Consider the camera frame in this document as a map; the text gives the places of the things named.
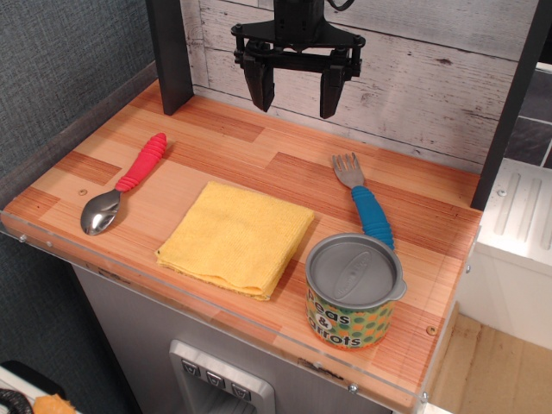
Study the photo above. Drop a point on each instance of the peas and carrots toy can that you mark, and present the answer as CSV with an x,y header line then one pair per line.
x,y
353,283

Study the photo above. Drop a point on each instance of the dark left post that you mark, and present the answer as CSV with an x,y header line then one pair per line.
x,y
170,51

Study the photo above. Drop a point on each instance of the orange object at corner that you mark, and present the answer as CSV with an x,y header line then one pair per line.
x,y
52,404

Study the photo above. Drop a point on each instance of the white toy sink unit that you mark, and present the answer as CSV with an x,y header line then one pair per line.
x,y
507,283

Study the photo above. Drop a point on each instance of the red handled metal spoon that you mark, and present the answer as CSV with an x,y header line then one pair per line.
x,y
100,211

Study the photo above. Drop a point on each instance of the blue handled metal fork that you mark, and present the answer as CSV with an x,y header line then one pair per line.
x,y
374,222

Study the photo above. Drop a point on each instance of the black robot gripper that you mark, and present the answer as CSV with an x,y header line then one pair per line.
x,y
298,38

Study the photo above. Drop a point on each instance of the dark post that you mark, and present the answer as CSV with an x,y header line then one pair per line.
x,y
530,54
170,51

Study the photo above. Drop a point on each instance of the yellow cloth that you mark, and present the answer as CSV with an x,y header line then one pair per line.
x,y
237,239

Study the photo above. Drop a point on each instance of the silver dispenser panel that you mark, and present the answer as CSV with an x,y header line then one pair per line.
x,y
210,385

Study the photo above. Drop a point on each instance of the dark right post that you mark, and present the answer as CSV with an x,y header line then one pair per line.
x,y
530,54

